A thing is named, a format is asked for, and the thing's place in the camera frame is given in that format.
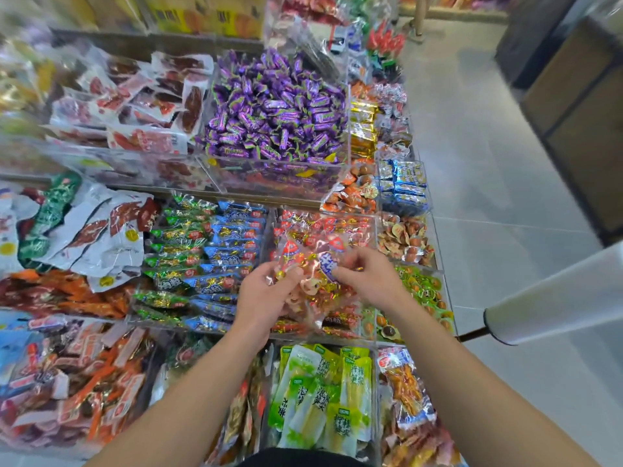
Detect pile of green egg packets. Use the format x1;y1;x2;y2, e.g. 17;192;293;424
374;264;456;343

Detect pile of beige packets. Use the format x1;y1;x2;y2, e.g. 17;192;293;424
151;335;271;467

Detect clear acrylic snack shelves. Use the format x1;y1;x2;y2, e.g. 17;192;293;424
0;19;463;467

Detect pile of red brown packets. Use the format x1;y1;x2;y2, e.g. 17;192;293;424
0;320;159;450

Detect pile of lime green packets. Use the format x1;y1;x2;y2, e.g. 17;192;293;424
265;342;376;460

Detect pile of gold candy packets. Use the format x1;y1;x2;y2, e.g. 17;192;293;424
347;97;383;163

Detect row of blue beef packets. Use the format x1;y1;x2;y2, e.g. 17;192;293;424
185;199;271;337

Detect person's black clothing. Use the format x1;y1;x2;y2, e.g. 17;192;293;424
238;447;371;467

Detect pile of purple candies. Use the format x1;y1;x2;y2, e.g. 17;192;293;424
197;48;348;166

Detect beef cube packets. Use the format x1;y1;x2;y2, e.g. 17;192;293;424
269;206;378;339

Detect pile of dark orange packets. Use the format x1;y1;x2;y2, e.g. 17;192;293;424
0;269;134;321

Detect pile of yellow packets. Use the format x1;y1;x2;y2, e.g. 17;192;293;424
0;34;58;123

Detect person's left hand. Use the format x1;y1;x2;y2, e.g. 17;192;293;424
234;262;305;339

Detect pile of red sausage packets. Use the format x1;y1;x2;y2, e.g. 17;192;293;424
49;48;217;158

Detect pile of orange brown packets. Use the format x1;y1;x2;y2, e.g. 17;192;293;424
321;160;439;269

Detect handful of red snack packets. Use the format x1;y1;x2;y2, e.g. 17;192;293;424
275;233;368;324

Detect person's right hand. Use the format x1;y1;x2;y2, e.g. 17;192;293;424
334;246;417;319

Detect person's right forearm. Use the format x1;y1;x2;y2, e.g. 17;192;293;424
384;301;600;467

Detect wooden cabinet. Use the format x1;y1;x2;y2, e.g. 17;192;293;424
496;0;623;247

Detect pile of pink-label meat packets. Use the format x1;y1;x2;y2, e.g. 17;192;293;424
378;345;461;467

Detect black pole rod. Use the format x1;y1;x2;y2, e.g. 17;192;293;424
458;326;492;344

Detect pile of blue orange packets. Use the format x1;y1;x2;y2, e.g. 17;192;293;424
376;157;432;217

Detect pile of white meat packets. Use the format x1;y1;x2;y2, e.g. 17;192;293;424
0;178;159;294

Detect row of green beef packets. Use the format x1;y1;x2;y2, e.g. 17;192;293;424
131;192;222;329

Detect person's left forearm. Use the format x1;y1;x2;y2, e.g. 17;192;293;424
88;326;280;467

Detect green vacuum packet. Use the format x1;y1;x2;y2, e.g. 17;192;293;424
18;170;85;269

